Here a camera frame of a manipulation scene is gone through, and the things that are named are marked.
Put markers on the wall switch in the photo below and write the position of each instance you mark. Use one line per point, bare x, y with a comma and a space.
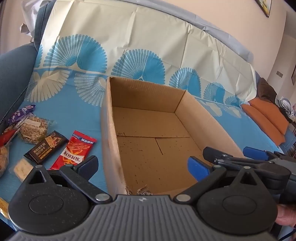
279, 74

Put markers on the purple snack packet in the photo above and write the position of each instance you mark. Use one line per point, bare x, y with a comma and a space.
22, 113

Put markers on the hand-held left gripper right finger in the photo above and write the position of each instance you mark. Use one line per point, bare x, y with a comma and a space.
196, 166

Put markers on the red snack packet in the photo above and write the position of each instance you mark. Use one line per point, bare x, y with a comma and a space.
74, 150

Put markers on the person's right hand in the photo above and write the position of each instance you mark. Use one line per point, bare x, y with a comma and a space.
286, 215

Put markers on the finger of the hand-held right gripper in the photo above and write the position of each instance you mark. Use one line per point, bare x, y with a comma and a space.
254, 153
211, 153

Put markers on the black biscuit packet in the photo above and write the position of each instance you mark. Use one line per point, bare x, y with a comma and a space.
46, 148

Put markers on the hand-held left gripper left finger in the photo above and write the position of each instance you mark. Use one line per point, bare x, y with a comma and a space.
89, 163

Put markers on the red-ended peanut brittle packet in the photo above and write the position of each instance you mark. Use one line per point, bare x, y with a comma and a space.
7, 136

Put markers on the white blue bundle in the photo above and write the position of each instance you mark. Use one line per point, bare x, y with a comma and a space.
286, 106

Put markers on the blue fabric sofa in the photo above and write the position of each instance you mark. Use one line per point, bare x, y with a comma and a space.
13, 76

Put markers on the brown cloth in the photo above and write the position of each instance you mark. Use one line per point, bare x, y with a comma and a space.
266, 90

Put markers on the orange cushion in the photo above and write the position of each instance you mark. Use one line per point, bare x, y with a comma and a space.
270, 118

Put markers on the framed wall picture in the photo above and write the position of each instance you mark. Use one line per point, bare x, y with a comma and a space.
264, 7

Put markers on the clear cookie packet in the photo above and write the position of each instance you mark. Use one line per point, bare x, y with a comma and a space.
3, 160

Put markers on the brown cardboard box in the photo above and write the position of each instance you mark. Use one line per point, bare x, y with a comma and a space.
143, 129

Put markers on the clear cracker packet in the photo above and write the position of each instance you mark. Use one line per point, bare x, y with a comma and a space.
22, 169

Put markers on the blue white printed tablecloth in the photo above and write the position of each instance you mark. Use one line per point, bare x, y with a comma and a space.
161, 34

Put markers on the yellow snack packet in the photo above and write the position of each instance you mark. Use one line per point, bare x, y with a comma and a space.
3, 208

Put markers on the clear nut bar packet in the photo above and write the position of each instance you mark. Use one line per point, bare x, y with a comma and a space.
34, 129

